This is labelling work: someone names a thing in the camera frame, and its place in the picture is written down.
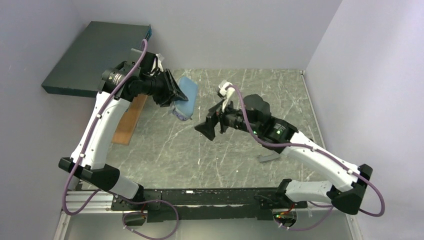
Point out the dark network switch box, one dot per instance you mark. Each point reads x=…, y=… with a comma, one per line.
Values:
x=101, y=45

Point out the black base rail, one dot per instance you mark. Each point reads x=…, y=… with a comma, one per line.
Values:
x=210, y=204

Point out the grey plastic bracket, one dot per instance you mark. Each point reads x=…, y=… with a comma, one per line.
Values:
x=267, y=158

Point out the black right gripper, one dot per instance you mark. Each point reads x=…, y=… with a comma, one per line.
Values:
x=215, y=120

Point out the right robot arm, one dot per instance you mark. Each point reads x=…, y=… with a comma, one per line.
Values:
x=344, y=183

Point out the wooden board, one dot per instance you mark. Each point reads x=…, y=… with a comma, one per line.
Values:
x=129, y=120

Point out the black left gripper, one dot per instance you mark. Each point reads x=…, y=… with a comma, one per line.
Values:
x=164, y=87

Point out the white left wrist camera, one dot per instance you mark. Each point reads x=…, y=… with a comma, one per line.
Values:
x=158, y=63

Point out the aluminium frame rail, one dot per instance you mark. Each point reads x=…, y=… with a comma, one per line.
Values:
x=99, y=204

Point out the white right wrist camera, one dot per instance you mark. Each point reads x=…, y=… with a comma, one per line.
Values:
x=225, y=91

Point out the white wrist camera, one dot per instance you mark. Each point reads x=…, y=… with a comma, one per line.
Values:
x=158, y=63
x=225, y=91

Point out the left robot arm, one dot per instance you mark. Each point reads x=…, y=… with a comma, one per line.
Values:
x=88, y=161

